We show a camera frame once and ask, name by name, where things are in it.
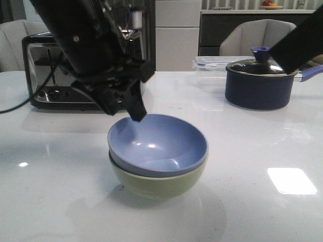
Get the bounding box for black cable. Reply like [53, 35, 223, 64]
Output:
[0, 51, 65, 113]

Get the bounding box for right beige armchair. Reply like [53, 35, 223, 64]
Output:
[219, 19, 296, 56]

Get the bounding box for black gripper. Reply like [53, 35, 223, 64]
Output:
[61, 57, 154, 122]

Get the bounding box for clear plastic container blue clips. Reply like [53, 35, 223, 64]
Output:
[192, 56, 253, 72]

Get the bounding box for black and chrome toaster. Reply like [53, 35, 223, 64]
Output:
[21, 29, 149, 111]

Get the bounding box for fruit bowl on counter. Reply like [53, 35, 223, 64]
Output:
[259, 0, 284, 10]

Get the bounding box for left beige armchair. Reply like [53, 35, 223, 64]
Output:
[1, 20, 48, 72]

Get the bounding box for dark blue saucepan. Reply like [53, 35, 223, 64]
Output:
[225, 65, 322, 110]

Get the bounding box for glass pot lid blue knob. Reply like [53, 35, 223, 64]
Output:
[226, 47, 298, 77]

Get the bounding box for blue bowl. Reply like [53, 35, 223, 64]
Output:
[107, 114, 208, 177]

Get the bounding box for grey kitchen counter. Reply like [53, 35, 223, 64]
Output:
[198, 10, 314, 56]

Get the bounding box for beige armchair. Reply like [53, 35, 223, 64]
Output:
[1, 20, 48, 72]
[219, 19, 296, 56]

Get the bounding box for green bowl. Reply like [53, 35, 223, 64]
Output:
[109, 154, 208, 200]

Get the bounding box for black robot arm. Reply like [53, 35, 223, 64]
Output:
[32, 1, 154, 122]
[268, 7, 322, 73]

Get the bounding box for white drawer cabinet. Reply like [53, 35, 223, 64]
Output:
[155, 1, 202, 72]

